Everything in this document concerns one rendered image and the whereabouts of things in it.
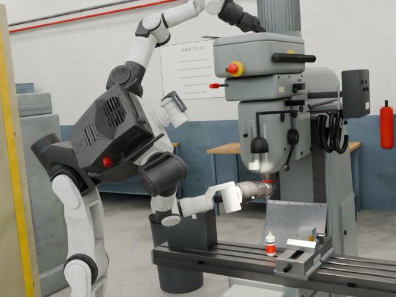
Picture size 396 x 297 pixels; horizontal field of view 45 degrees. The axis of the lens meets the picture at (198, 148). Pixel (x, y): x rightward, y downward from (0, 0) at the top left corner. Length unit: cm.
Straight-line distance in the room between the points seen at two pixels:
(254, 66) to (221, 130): 515
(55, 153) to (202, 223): 80
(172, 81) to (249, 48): 555
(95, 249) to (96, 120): 54
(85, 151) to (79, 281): 53
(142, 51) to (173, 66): 541
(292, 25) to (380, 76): 403
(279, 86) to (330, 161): 63
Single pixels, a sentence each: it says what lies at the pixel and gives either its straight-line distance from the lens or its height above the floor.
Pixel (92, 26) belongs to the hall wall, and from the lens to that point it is 842.
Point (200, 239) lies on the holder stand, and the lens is 233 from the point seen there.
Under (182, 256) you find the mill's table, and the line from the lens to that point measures 233.
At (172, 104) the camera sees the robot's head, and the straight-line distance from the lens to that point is 179.
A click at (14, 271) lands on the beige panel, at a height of 63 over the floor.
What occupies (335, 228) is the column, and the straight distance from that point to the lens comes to 252.
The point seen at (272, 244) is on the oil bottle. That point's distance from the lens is 221.
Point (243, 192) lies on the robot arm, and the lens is 199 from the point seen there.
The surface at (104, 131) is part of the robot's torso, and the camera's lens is 169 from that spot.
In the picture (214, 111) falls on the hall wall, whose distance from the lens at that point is 703.
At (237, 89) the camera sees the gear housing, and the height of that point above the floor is 168.
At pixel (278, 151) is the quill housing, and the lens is 202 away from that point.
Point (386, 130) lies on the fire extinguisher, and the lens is 609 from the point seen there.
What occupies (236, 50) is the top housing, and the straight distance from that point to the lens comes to 189.
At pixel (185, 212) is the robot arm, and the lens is 195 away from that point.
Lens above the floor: 170
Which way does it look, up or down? 7 degrees down
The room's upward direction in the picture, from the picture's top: 4 degrees counter-clockwise
